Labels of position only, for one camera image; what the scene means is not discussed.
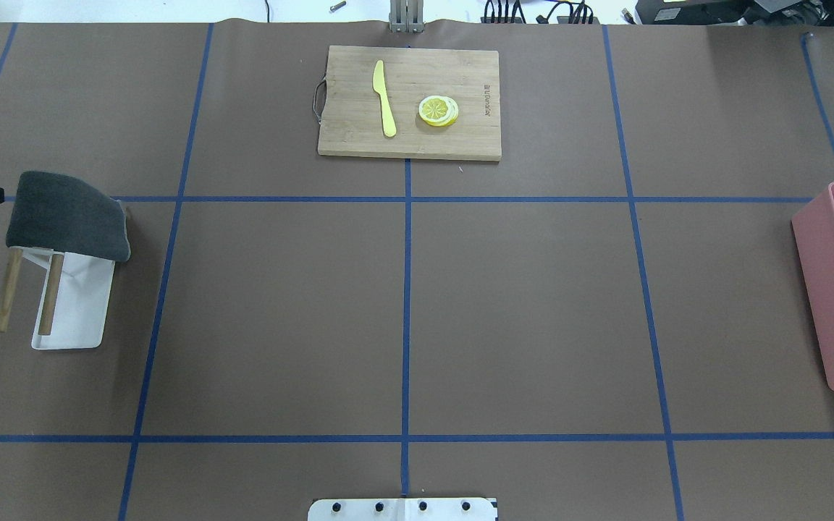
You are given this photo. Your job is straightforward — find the dark grey towel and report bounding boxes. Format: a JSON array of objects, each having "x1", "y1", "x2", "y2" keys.
[{"x1": 4, "y1": 171, "x2": 130, "y2": 263}]

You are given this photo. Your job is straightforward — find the outer wooden rack bar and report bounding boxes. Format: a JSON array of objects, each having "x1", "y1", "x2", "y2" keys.
[{"x1": 0, "y1": 247, "x2": 23, "y2": 333}]

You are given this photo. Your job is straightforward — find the wooden rack bar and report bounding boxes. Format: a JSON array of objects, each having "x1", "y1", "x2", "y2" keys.
[
  {"x1": 38, "y1": 253, "x2": 65, "y2": 336},
  {"x1": 0, "y1": 247, "x2": 23, "y2": 333}
]

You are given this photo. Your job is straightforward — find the inner wooden rack bar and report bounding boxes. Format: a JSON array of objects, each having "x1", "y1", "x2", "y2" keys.
[{"x1": 38, "y1": 253, "x2": 65, "y2": 336}]

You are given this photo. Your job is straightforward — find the white towel rack tray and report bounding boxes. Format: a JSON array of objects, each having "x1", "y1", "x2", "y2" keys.
[{"x1": 32, "y1": 252, "x2": 116, "y2": 350}]

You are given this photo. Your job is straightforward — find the yellow plastic knife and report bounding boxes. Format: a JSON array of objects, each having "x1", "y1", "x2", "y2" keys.
[{"x1": 371, "y1": 59, "x2": 397, "y2": 138}]

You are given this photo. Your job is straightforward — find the bamboo cutting board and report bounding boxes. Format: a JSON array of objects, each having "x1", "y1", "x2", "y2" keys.
[{"x1": 317, "y1": 44, "x2": 502, "y2": 162}]

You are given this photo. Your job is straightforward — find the yellow lemon slices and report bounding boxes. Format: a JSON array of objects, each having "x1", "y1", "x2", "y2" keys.
[{"x1": 418, "y1": 95, "x2": 460, "y2": 127}]

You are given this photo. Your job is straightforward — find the aluminium frame post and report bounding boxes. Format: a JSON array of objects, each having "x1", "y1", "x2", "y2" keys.
[{"x1": 388, "y1": 0, "x2": 426, "y2": 34}]

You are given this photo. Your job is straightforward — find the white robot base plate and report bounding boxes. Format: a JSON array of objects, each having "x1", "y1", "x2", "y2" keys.
[{"x1": 307, "y1": 497, "x2": 499, "y2": 520}]

